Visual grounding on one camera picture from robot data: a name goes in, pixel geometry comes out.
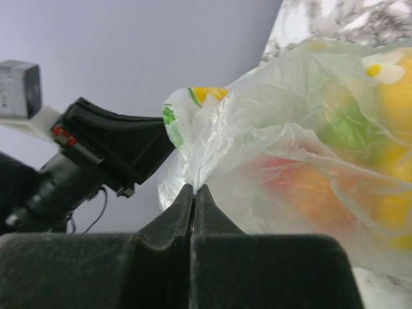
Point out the fake peach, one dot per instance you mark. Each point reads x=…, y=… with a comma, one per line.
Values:
x=301, y=185

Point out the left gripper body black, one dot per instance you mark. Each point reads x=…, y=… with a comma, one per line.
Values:
x=96, y=148

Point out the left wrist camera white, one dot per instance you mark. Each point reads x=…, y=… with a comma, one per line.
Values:
x=21, y=100

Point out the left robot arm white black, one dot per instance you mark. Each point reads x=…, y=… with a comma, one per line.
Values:
x=14, y=174

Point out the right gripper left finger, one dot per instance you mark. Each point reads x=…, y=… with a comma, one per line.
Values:
x=144, y=269

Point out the green fake fruit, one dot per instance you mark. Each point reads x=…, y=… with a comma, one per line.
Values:
x=348, y=130

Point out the yellow fake fruit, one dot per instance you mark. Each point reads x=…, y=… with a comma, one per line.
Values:
x=395, y=98

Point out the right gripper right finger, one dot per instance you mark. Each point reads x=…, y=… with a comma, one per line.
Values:
x=232, y=269

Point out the translucent printed plastic bag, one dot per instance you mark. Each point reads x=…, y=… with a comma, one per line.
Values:
x=222, y=135

